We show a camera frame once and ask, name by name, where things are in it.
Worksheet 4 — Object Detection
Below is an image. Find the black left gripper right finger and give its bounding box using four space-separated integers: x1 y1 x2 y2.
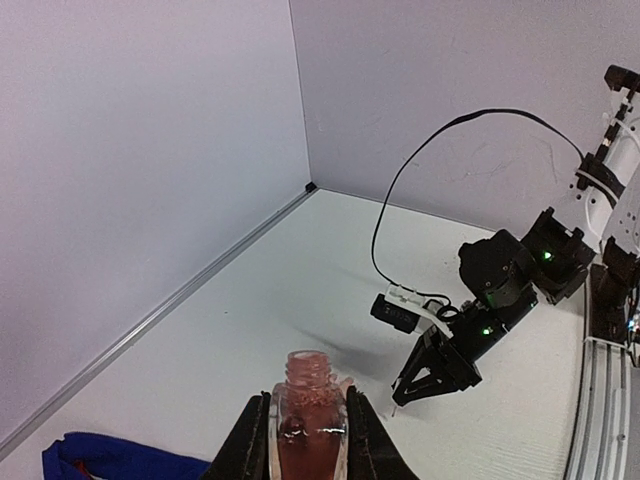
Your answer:
346 388 419 480

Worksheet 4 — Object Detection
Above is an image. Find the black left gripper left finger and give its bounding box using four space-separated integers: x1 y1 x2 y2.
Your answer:
200 393 271 480

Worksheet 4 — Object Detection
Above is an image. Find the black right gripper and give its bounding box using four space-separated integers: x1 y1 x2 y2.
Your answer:
392 230 537 405

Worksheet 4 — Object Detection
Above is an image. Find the pink nail polish bottle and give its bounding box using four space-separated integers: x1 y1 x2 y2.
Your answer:
268 350 348 480

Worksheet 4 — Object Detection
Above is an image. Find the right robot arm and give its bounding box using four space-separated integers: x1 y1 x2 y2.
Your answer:
381 65 639 406

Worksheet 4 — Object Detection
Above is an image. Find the blue red white jacket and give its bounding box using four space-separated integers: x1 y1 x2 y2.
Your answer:
42 432 210 480

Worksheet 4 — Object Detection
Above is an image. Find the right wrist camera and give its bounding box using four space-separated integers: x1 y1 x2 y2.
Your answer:
370 284 458 338

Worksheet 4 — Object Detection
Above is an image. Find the aluminium front rail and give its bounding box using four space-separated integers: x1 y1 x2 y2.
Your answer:
564 265 632 479

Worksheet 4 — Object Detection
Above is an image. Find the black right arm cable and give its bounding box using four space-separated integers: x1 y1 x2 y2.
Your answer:
372 108 586 296

